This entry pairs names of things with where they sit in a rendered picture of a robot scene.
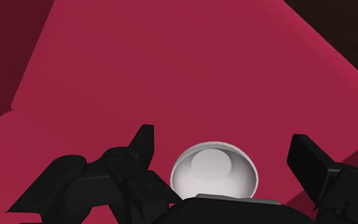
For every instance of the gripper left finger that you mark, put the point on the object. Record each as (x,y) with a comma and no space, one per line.
(116,176)

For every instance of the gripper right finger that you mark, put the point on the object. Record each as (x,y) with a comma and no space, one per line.
(327,176)

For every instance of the red sofa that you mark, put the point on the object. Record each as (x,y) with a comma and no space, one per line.
(166,77)

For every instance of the white bowl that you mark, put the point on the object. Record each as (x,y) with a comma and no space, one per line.
(213,173)

